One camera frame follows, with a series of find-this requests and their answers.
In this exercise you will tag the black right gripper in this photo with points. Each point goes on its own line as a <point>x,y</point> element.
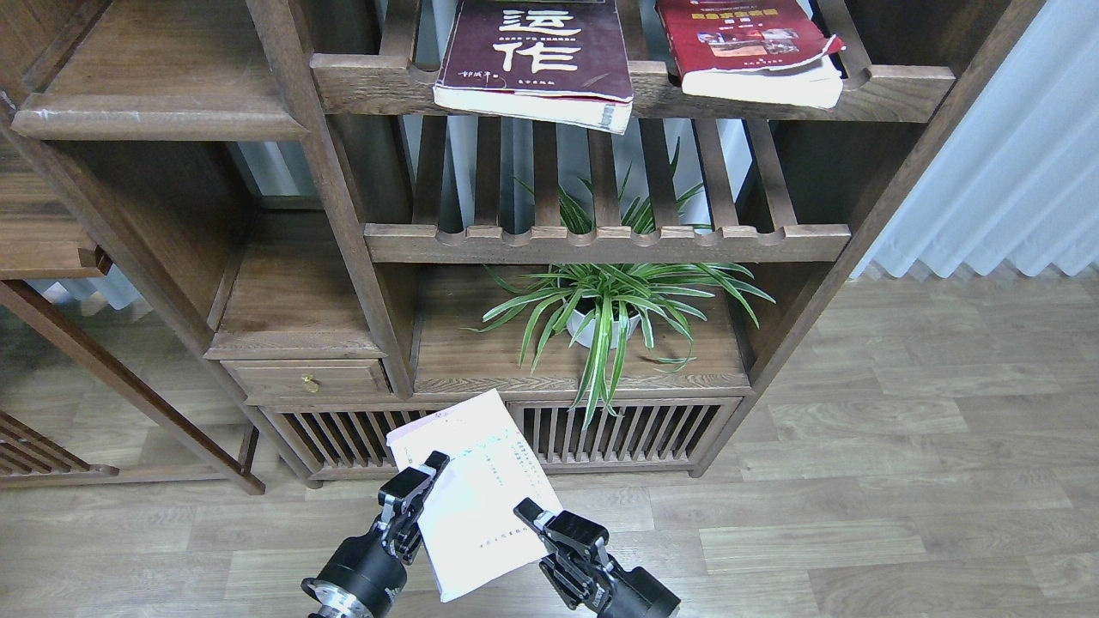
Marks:
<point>582,572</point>

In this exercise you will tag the left slatted cabinet door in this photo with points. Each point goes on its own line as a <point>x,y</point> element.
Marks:
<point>343,442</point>

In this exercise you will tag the red cover book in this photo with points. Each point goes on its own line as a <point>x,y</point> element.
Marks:
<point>753,51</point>

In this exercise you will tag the slatted cabinet door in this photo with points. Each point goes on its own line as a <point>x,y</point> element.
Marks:
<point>343,442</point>
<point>658,435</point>

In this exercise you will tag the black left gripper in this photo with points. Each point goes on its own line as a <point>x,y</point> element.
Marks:
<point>365,576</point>

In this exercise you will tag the green spider plant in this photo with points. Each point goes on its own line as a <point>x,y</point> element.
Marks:
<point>608,302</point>

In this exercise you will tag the white pleated curtain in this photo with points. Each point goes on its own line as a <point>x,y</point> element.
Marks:
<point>1016,187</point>

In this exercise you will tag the white lavender book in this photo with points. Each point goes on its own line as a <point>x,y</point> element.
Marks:
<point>468,525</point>

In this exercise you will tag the right slatted cabinet door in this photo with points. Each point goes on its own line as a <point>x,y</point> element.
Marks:
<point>658,435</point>

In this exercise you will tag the small wooden drawer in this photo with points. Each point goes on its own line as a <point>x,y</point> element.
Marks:
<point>296,381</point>

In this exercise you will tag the dark wooden bookshelf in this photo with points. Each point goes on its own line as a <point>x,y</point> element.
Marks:
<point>271,176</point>

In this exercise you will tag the maroon book white characters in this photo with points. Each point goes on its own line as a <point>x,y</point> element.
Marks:
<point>556,61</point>

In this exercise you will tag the white plant pot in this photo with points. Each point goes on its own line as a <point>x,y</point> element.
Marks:
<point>583,326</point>

